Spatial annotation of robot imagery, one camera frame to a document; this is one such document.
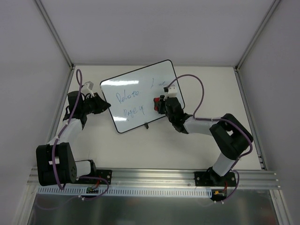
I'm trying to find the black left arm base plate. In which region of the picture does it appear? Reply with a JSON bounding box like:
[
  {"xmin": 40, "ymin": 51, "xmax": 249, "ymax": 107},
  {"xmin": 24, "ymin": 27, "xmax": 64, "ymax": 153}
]
[{"xmin": 75, "ymin": 169, "xmax": 113, "ymax": 185}]

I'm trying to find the white whiteboard black frame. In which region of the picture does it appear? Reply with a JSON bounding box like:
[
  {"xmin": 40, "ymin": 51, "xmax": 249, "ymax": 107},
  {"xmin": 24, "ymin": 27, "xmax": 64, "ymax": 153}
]
[{"xmin": 100, "ymin": 60, "xmax": 185, "ymax": 134}]

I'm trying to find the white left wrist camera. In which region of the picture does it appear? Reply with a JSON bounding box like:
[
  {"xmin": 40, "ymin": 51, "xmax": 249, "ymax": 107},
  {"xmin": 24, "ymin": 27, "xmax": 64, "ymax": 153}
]
[{"xmin": 81, "ymin": 81, "xmax": 95, "ymax": 98}]

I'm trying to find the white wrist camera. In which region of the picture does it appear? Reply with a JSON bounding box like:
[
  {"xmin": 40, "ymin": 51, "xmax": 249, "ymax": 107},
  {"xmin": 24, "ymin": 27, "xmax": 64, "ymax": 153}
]
[
  {"xmin": 164, "ymin": 85, "xmax": 178, "ymax": 100},
  {"xmin": 81, "ymin": 81, "xmax": 95, "ymax": 98}
]

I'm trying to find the red whiteboard eraser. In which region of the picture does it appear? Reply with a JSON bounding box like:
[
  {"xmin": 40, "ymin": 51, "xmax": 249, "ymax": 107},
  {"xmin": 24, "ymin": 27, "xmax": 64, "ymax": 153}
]
[{"xmin": 153, "ymin": 97, "xmax": 160, "ymax": 112}]

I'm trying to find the aluminium mounting rail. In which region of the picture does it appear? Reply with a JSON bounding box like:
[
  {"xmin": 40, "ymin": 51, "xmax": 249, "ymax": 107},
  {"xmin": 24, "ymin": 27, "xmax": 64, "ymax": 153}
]
[{"xmin": 27, "ymin": 166, "xmax": 282, "ymax": 189}]

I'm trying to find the left aluminium frame post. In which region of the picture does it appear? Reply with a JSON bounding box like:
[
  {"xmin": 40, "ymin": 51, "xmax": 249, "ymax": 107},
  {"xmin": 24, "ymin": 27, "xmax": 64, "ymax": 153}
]
[{"xmin": 35, "ymin": 0, "xmax": 75, "ymax": 68}]

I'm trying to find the right aluminium frame post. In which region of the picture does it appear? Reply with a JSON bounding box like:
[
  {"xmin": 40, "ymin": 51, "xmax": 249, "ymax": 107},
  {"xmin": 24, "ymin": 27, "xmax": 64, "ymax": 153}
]
[{"xmin": 234, "ymin": 0, "xmax": 282, "ymax": 71}]

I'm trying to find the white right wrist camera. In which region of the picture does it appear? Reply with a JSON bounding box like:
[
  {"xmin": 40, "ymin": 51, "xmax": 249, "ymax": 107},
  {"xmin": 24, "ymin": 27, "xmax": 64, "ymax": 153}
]
[{"xmin": 164, "ymin": 85, "xmax": 178, "ymax": 100}]

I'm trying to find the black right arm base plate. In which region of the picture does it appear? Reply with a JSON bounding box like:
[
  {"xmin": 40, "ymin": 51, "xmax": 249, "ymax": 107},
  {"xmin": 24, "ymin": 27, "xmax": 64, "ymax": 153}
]
[{"xmin": 194, "ymin": 171, "xmax": 237, "ymax": 187}]

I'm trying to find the aluminium frame post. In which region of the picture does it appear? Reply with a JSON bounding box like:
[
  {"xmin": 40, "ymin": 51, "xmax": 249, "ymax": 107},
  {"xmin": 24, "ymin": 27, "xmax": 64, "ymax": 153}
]
[
  {"xmin": 35, "ymin": 0, "xmax": 75, "ymax": 68},
  {"xmin": 234, "ymin": 0, "xmax": 282, "ymax": 71}
]

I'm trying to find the white slotted cable duct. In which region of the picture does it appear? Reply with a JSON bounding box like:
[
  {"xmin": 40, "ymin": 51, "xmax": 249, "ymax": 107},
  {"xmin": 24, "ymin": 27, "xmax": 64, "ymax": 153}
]
[{"xmin": 37, "ymin": 187, "xmax": 212, "ymax": 198}]

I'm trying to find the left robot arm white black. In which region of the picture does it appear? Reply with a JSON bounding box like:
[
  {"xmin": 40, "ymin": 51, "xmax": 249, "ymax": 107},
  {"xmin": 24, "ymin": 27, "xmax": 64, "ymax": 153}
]
[{"xmin": 36, "ymin": 91, "xmax": 111, "ymax": 188}]

